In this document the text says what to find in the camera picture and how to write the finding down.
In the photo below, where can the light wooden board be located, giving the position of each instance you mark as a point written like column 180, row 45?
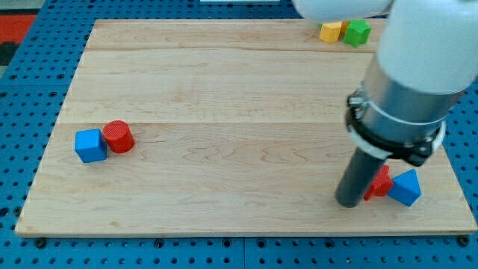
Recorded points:
column 239, row 131

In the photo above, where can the red cylinder block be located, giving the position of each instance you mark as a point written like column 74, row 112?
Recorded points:
column 118, row 136

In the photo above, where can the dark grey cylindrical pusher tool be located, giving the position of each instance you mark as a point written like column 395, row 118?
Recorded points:
column 357, row 178

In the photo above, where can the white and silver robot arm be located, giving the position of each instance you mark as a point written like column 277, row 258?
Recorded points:
column 424, row 61

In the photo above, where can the red star block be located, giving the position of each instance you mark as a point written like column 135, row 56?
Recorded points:
column 381, row 184

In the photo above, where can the blue triangular block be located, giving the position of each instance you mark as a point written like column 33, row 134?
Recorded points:
column 406, row 188

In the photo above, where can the blue cube block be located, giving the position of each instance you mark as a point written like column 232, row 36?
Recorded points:
column 90, row 145

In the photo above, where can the yellow block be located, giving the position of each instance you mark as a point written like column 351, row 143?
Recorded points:
column 330, row 32

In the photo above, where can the green star block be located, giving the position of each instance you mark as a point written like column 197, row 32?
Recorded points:
column 357, row 33

